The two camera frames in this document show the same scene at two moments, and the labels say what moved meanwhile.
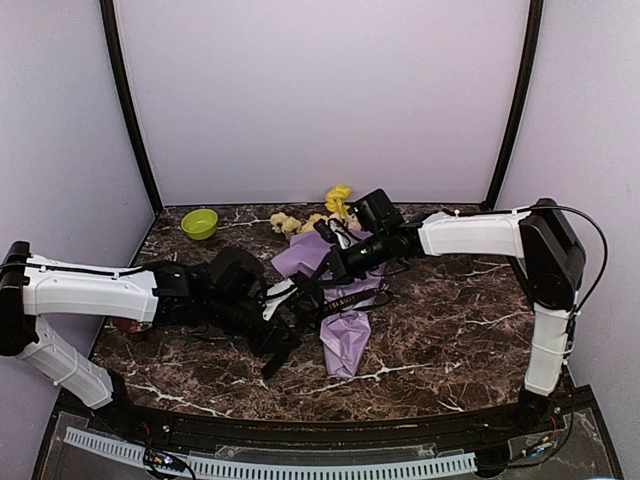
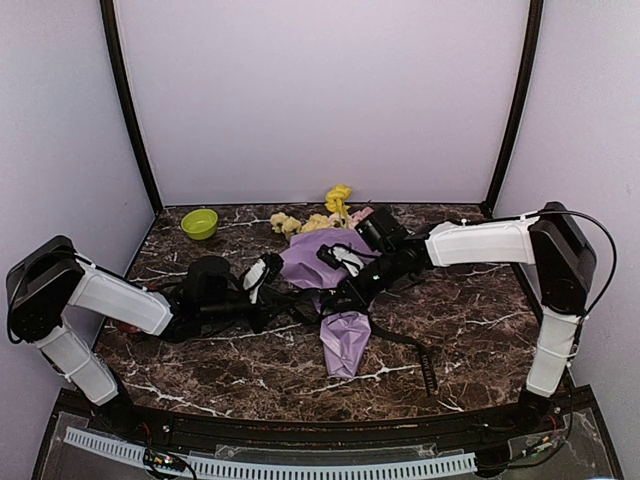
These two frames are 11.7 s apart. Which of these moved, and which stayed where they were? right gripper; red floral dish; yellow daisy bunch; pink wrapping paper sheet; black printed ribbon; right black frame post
Moved: black printed ribbon; right gripper
Stayed: red floral dish; right black frame post; yellow daisy bunch; pink wrapping paper sheet
